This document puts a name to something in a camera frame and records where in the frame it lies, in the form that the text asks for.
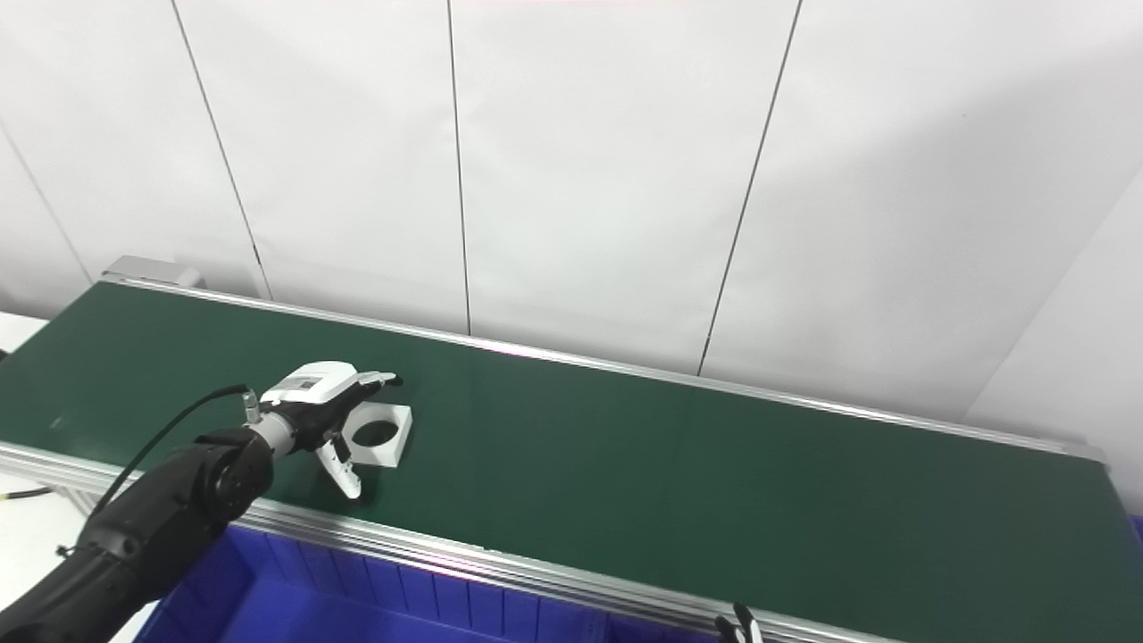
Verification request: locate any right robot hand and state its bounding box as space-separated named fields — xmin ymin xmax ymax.
xmin=713 ymin=602 xmax=762 ymax=643

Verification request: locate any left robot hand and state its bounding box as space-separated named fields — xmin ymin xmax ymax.
xmin=259 ymin=361 xmax=405 ymax=501

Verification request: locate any white block with round hole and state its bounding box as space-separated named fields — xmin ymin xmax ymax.
xmin=343 ymin=402 xmax=413 ymax=471

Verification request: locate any green conveyor belt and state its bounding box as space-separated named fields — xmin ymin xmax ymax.
xmin=0 ymin=284 xmax=1143 ymax=643
xmin=0 ymin=272 xmax=1110 ymax=643

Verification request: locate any grey conveyor end box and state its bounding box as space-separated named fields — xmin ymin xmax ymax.
xmin=101 ymin=255 xmax=204 ymax=290

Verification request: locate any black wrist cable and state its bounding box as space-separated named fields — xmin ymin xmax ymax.
xmin=55 ymin=384 xmax=262 ymax=560

